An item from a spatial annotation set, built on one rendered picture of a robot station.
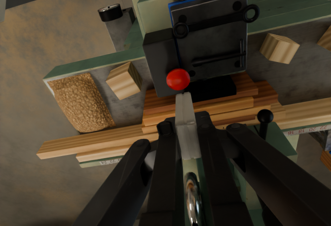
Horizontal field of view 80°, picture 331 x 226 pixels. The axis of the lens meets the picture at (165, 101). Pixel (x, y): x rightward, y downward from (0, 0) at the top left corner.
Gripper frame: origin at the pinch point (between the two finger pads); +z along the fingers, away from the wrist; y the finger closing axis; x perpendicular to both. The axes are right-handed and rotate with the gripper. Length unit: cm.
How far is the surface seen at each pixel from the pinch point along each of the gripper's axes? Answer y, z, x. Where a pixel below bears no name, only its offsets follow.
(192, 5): 2.8, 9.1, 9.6
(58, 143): -31.4, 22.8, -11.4
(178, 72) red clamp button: -0.2, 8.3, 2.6
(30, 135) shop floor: -140, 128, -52
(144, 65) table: -6.7, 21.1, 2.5
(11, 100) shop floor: -132, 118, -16
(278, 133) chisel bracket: 12.5, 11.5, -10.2
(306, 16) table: 22.5, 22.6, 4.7
